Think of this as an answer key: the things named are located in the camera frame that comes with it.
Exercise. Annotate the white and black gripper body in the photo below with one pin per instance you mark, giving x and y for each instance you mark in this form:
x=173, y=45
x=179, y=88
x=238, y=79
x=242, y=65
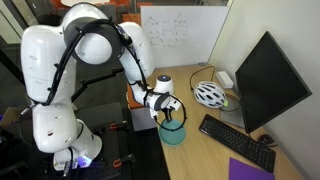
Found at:
x=174, y=104

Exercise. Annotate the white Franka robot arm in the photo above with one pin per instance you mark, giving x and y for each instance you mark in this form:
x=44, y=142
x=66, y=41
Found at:
x=46, y=76

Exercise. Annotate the white bicycle helmet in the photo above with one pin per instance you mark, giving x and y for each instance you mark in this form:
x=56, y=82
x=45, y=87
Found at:
x=210, y=94

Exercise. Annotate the white power strip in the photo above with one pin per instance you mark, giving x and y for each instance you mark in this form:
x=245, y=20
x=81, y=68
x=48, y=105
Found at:
x=224, y=79

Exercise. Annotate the silver monitor stand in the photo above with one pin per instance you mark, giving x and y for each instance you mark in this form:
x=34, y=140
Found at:
x=231, y=115

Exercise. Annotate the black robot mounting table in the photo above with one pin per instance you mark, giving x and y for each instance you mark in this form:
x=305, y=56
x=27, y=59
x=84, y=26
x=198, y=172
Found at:
x=110, y=156

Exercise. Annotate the black computer keyboard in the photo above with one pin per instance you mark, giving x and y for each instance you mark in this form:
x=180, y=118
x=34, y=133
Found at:
x=236, y=141

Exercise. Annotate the whiteboard with drawings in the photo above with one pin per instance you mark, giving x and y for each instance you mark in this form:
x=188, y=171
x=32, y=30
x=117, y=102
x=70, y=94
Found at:
x=186, y=33

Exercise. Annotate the purple mat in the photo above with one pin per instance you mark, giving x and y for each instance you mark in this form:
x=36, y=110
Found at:
x=248, y=170

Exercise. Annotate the black computer monitor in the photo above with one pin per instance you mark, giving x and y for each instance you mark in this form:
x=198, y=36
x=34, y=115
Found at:
x=266, y=83

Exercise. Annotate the black computer mouse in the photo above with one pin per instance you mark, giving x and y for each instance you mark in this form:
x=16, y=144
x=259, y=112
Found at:
x=265, y=139

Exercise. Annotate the cardboard box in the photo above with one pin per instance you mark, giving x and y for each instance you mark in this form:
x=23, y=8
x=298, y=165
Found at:
x=10, y=116

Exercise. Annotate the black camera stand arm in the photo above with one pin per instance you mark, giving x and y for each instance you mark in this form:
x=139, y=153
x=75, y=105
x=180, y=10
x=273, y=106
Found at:
x=96, y=80

